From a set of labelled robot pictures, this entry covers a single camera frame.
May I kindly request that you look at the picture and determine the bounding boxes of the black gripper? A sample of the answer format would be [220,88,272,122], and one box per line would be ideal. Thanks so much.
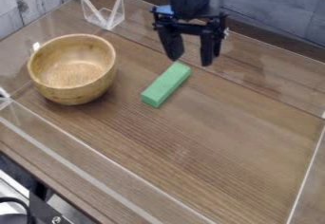
[153,0,228,66]

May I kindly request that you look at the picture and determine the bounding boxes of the green rectangular block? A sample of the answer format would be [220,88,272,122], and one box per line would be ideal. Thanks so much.
[141,62,192,108]

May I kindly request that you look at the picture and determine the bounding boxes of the wooden bowl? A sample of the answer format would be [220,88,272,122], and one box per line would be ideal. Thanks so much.
[27,33,117,105]

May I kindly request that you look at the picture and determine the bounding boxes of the clear acrylic corner bracket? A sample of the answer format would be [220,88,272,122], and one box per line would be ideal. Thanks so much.
[80,0,125,30]

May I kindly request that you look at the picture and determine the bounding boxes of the black metal mount bracket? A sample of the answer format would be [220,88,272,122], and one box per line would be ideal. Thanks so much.
[30,194,63,224]

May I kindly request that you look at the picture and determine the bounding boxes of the black cable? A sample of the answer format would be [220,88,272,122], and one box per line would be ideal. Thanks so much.
[0,196,34,224]

